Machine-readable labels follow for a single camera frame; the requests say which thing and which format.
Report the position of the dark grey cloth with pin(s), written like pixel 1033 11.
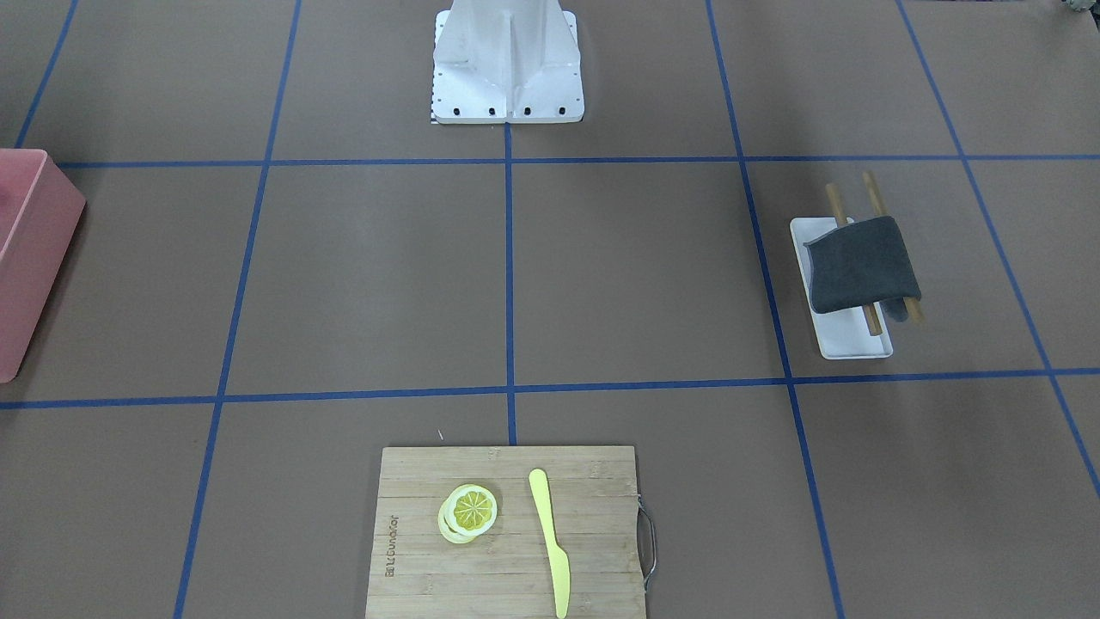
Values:
pixel 860 264

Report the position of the yellow lemon slices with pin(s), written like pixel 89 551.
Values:
pixel 468 512

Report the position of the yellow plastic knife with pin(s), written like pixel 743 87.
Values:
pixel 557 558

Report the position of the white rectangular tray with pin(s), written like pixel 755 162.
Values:
pixel 840 335

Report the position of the bamboo cutting board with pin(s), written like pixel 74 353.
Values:
pixel 415 572

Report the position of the wooden stick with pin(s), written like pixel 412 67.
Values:
pixel 872 320
pixel 914 310

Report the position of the pink plastic bin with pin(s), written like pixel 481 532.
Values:
pixel 40 210

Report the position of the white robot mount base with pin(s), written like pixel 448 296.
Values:
pixel 498 62

